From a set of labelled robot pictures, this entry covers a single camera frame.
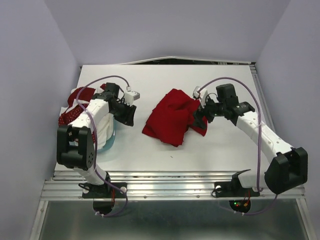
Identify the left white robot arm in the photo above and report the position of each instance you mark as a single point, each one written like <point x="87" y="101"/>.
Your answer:
<point x="79" y="141"/>

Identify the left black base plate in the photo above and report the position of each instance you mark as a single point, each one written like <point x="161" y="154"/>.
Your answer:
<point x="90" y="191"/>

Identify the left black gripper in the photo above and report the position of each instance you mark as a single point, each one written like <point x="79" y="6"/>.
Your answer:
<point x="127" y="119"/>

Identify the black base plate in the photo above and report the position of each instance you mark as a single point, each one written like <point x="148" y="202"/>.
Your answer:
<point x="227" y="189"/>
<point x="90" y="191"/>

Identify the teal plastic basket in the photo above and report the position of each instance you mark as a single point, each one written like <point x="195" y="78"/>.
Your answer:
<point x="110" y="142"/>

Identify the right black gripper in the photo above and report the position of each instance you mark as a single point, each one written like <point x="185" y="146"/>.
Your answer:
<point x="199" y="114"/>

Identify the plain red skirt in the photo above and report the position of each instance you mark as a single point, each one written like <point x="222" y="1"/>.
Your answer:
<point x="172" y="117"/>

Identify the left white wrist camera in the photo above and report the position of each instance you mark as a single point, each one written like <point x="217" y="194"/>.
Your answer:
<point x="130" y="97"/>

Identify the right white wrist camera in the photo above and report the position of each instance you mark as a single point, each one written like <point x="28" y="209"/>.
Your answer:
<point x="200" y="94"/>

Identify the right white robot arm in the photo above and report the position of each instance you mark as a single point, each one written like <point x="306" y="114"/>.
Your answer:
<point x="280" y="166"/>

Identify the aluminium frame rail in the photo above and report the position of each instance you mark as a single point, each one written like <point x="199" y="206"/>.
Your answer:
<point x="169" y="189"/>

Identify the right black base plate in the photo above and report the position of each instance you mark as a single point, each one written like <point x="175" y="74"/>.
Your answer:
<point x="227" y="189"/>

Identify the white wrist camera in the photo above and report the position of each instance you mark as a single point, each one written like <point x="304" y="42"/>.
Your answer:
<point x="130" y="97"/>
<point x="200" y="94"/>

